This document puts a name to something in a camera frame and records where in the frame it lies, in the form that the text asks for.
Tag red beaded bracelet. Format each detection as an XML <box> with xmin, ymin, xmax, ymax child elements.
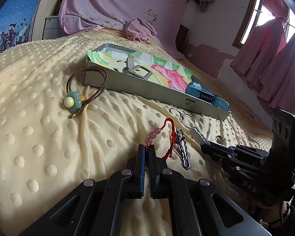
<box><xmin>144</xmin><ymin>117</ymin><xmax>178</xmax><ymax>161</ymax></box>

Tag white hair clip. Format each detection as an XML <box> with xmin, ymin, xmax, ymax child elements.
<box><xmin>189</xmin><ymin>126</ymin><xmax>210</xmax><ymax>146</ymax></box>

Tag person's right hand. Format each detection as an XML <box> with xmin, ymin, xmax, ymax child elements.
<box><xmin>257</xmin><ymin>201</ymin><xmax>295</xmax><ymax>235</ymax></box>

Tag pink right curtain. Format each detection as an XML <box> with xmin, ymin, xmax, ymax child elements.
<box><xmin>257</xmin><ymin>33</ymin><xmax>295</xmax><ymax>114</ymax></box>

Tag pink curtain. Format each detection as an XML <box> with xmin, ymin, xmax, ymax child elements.
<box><xmin>230</xmin><ymin>0</ymin><xmax>289</xmax><ymax>91</ymax></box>
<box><xmin>257</xmin><ymin>33</ymin><xmax>295</xmax><ymax>114</ymax></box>

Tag yellow dotted blanket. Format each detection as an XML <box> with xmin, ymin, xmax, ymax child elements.
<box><xmin>0</xmin><ymin>30</ymin><xmax>272</xmax><ymax>235</ymax></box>

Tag pink left curtain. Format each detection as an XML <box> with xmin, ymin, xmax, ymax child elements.
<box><xmin>230</xmin><ymin>0</ymin><xmax>289</xmax><ymax>91</ymax></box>

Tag pink crumpled towel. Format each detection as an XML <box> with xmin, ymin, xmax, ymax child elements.
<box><xmin>124</xmin><ymin>18</ymin><xmax>157</xmax><ymax>44</ymax></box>

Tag grey drawer cabinet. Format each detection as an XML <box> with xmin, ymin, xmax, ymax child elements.
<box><xmin>42</xmin><ymin>16</ymin><xmax>66</xmax><ymax>40</ymax></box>

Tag pink hanging sheet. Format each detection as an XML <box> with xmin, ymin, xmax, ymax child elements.
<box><xmin>58</xmin><ymin>0</ymin><xmax>187</xmax><ymax>58</ymax></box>

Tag wooden wardrobe panel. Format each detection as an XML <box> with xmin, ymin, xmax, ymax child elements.
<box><xmin>31</xmin><ymin>0</ymin><xmax>60</xmax><ymax>41</ymax></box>

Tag blue cartoon wardrobe cover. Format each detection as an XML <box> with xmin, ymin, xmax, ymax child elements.
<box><xmin>0</xmin><ymin>0</ymin><xmax>40</xmax><ymax>53</ymax></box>

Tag small silver hoop ring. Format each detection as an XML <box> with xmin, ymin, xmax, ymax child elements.
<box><xmin>168</xmin><ymin>107</ymin><xmax>185</xmax><ymax>119</ymax></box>

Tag brown cord green bead bracelet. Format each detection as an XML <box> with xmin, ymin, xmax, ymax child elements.
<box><xmin>64</xmin><ymin>66</ymin><xmax>109</xmax><ymax>119</ymax></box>

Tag dark board at wall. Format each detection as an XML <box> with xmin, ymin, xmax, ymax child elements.
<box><xmin>175</xmin><ymin>25</ymin><xmax>189</xmax><ymax>53</ymax></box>

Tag brown window frame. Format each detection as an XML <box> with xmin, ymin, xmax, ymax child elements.
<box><xmin>232</xmin><ymin>0</ymin><xmax>263</xmax><ymax>49</ymax></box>

